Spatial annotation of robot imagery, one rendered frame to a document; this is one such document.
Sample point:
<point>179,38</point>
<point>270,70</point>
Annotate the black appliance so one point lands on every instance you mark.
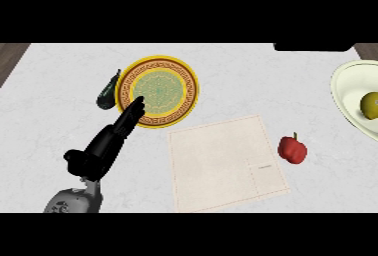
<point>315,47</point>

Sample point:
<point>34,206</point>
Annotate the yellow patterned plate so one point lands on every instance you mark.
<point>160,90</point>

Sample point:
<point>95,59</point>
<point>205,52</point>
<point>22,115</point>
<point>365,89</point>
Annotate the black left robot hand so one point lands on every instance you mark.
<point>105,143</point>

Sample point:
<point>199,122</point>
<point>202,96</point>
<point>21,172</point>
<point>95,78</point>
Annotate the dark green eggplant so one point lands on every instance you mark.
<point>106,95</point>

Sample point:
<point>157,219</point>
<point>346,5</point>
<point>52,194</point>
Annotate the pale cream bowl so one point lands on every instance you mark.
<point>352,96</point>

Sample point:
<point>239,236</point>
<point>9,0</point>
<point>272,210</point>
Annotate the beige placemat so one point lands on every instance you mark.
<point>223,163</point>

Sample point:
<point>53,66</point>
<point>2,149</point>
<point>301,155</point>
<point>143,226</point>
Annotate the red bell pepper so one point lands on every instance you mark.
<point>292,149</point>

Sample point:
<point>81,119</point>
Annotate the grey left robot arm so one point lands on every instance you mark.
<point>74,200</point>

